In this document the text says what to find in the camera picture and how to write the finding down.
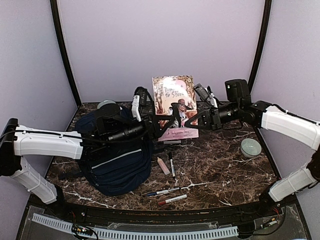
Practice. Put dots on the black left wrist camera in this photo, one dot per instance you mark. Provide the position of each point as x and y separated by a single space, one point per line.
106 118

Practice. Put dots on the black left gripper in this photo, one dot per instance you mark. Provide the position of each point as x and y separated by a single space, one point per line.
153 130

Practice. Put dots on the navy blue student backpack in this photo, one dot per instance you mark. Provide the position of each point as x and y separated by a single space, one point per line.
118 169

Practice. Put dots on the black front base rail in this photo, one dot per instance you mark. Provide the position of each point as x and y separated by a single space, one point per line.
92 208

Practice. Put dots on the navy blue notebook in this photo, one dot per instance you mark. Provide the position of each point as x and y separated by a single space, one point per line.
172 142

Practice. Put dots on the green bowl back left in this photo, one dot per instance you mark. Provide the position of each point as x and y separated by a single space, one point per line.
105 103

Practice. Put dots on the blue capped white marker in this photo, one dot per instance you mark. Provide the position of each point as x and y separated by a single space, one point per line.
161 192

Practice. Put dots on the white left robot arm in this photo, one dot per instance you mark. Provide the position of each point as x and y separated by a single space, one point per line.
18 141

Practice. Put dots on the grey slotted cable duct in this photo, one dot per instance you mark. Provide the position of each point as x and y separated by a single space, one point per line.
129 232

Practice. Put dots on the green bowl right side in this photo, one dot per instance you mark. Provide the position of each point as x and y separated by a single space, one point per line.
250 148

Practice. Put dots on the pink Shakespeare paperback book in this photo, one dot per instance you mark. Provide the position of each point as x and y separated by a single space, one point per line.
175 96

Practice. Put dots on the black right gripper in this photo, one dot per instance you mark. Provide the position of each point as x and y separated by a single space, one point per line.
204 113

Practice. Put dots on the red capped white marker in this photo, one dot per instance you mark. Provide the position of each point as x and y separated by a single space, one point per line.
170 200

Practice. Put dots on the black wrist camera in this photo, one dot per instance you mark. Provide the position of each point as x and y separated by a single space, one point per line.
106 118
237 89

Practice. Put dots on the black capped white marker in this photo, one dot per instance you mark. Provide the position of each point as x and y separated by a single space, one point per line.
170 155

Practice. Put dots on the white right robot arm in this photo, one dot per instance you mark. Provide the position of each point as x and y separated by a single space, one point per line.
273 118

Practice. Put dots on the green bowl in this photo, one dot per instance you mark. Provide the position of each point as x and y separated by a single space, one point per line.
105 103
250 148

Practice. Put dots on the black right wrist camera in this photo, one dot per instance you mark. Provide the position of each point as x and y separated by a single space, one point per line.
237 89

